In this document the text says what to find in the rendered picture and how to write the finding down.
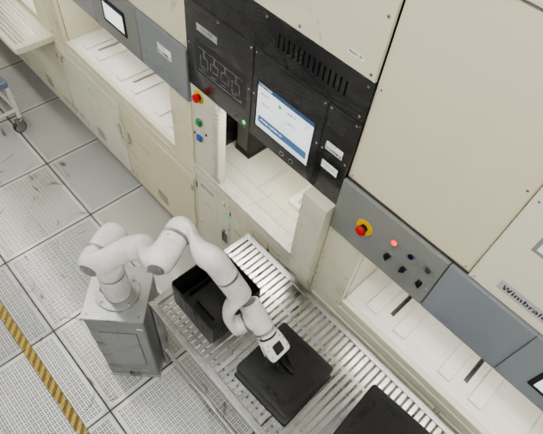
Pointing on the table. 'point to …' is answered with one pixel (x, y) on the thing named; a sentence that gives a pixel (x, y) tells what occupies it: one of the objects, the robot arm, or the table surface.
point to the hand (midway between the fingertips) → (284, 363)
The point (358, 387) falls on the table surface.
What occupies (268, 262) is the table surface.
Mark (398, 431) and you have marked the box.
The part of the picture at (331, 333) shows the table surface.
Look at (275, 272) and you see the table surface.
